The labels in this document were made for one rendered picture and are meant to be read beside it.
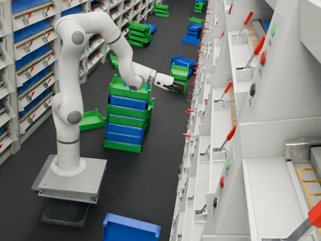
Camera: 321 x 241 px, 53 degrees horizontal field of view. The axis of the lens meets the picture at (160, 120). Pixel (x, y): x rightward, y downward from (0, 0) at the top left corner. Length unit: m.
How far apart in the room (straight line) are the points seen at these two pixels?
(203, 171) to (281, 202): 0.69
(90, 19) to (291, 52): 1.29
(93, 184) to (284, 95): 1.47
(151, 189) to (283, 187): 1.96
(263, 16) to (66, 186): 1.25
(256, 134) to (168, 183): 2.00
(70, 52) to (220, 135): 0.90
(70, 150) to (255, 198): 1.48
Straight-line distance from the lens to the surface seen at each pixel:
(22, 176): 2.39
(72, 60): 1.57
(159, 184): 2.36
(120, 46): 1.66
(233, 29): 1.08
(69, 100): 1.61
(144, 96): 2.37
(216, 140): 0.82
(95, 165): 1.91
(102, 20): 1.59
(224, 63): 1.11
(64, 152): 1.79
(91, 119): 2.99
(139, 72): 1.76
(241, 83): 0.65
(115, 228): 1.91
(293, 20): 0.37
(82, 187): 1.76
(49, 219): 2.06
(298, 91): 0.39
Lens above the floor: 1.53
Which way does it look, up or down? 29 degrees down
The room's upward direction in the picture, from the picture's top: 11 degrees clockwise
